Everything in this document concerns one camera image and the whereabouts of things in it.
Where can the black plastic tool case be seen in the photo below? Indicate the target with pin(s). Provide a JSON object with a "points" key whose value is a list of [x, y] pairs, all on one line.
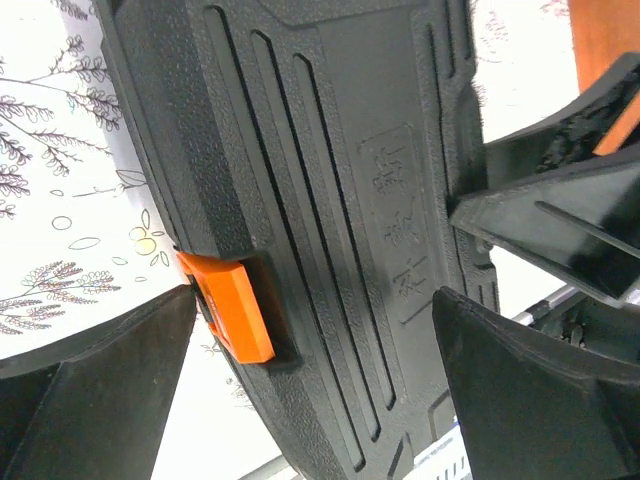
{"points": [[321, 144]]}

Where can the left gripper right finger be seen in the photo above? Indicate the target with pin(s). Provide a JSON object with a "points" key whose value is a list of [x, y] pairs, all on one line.
{"points": [[558, 399]]}

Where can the wooden compartment tray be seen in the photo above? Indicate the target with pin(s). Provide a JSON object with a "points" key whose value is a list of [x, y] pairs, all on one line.
{"points": [[602, 30]]}

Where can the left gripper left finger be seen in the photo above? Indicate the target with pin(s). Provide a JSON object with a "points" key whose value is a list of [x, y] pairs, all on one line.
{"points": [[95, 405]]}

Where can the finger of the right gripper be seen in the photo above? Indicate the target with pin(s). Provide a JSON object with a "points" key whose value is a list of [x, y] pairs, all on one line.
{"points": [[552, 201]]}

